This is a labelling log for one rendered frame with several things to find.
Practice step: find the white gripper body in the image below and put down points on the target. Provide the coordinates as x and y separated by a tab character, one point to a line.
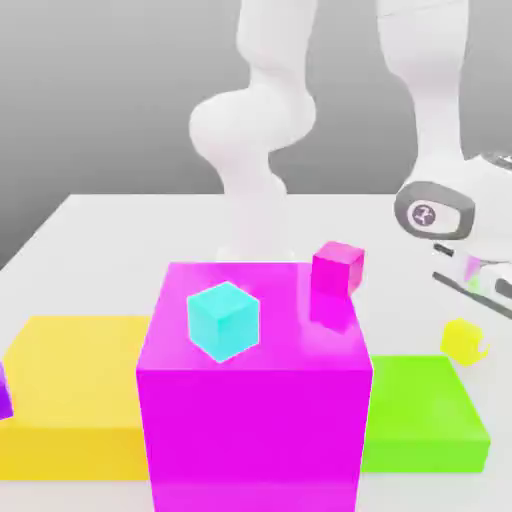
486	307

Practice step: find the small yellow cube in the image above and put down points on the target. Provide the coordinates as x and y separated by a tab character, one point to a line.
460	340

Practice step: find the small magenta cube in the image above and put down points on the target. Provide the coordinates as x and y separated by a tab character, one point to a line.
332	272

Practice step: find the large yellow box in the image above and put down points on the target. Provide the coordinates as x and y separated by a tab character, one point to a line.
76	384

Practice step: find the large green box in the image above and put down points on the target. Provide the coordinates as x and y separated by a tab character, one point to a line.
420	412

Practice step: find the large magenta box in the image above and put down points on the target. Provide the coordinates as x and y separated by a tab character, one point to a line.
256	432

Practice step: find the small purple cube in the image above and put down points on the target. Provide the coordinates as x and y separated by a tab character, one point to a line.
4	396

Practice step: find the small cyan cube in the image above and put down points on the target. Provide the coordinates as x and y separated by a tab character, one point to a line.
222	320

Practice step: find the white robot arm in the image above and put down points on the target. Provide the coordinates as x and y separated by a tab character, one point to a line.
256	120

